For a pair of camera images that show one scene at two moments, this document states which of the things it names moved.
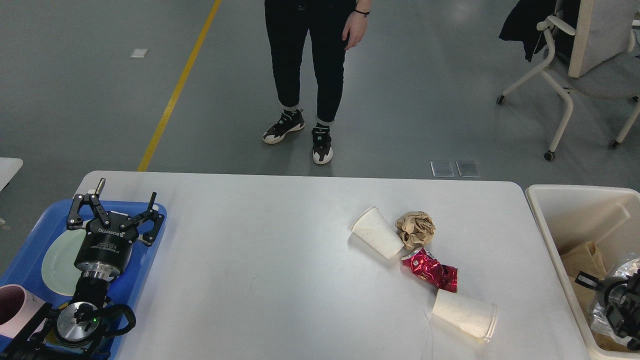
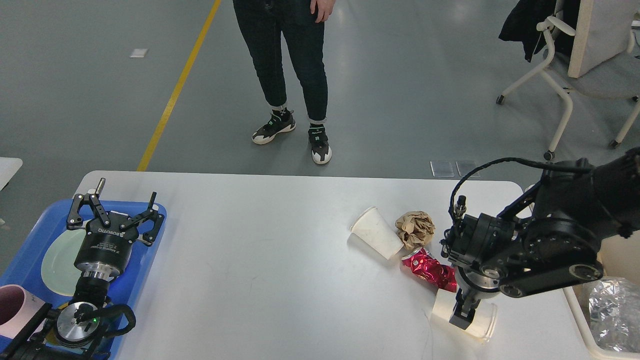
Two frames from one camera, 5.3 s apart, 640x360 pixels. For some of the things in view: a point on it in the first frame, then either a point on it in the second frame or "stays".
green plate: (59, 271) stays
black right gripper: (622, 302) → (482, 284)
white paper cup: (474, 317) stays
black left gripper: (104, 249) stays
